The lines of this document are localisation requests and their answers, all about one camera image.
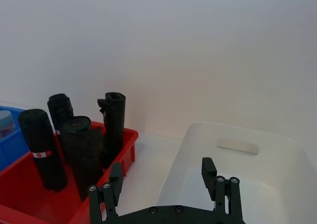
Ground blue plastic bin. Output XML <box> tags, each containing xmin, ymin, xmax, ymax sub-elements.
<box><xmin>0</xmin><ymin>106</ymin><xmax>31</xmax><ymax>173</ymax></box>

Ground black bag roll, red core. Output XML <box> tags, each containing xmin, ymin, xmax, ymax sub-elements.
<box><xmin>58</xmin><ymin>115</ymin><xmax>105</xmax><ymax>202</ymax></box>

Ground round jar with blue lid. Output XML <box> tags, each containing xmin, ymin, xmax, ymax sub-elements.
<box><xmin>0</xmin><ymin>110</ymin><xmax>16</xmax><ymax>138</ymax></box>

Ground black bag roll, loose flap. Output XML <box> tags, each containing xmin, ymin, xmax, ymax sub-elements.
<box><xmin>97</xmin><ymin>92</ymin><xmax>127</xmax><ymax>169</ymax></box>

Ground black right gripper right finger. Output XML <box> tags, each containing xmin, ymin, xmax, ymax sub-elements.
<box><xmin>202</xmin><ymin>157</ymin><xmax>242</xmax><ymax>220</ymax></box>

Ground red plastic bin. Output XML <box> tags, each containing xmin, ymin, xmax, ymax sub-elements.
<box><xmin>0</xmin><ymin>121</ymin><xmax>139</xmax><ymax>224</ymax></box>

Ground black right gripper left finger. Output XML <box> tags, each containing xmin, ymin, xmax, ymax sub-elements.
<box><xmin>88</xmin><ymin>162</ymin><xmax>124</xmax><ymax>224</ymax></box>

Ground black bag roll, white band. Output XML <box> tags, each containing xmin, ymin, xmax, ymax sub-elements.
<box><xmin>18</xmin><ymin>109</ymin><xmax>69</xmax><ymax>192</ymax></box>

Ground white plastic bin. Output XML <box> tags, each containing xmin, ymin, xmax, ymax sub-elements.
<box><xmin>155</xmin><ymin>121</ymin><xmax>317</xmax><ymax>224</ymax></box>

